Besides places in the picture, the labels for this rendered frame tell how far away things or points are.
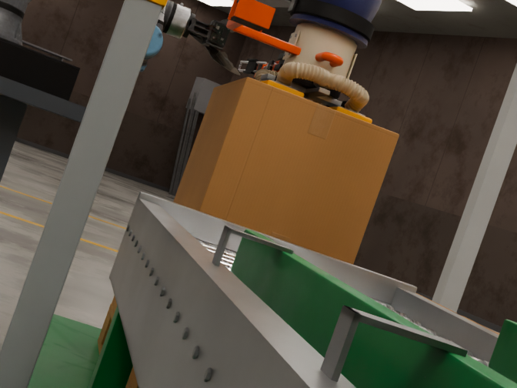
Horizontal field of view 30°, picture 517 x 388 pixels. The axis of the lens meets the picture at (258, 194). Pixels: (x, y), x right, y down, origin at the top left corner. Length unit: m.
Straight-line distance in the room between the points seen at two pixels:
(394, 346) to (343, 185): 1.55
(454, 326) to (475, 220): 3.78
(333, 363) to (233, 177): 1.60
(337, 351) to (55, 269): 0.95
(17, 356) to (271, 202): 0.88
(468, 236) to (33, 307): 4.35
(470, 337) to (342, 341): 1.24
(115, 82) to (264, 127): 0.77
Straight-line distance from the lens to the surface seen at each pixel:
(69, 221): 1.59
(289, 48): 2.53
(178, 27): 2.75
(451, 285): 5.75
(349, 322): 0.69
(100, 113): 1.58
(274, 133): 2.29
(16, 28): 2.51
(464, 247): 5.74
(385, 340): 0.82
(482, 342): 1.87
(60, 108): 2.35
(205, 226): 2.20
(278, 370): 0.71
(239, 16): 2.21
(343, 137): 2.33
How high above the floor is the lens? 0.70
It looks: level
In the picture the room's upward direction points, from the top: 20 degrees clockwise
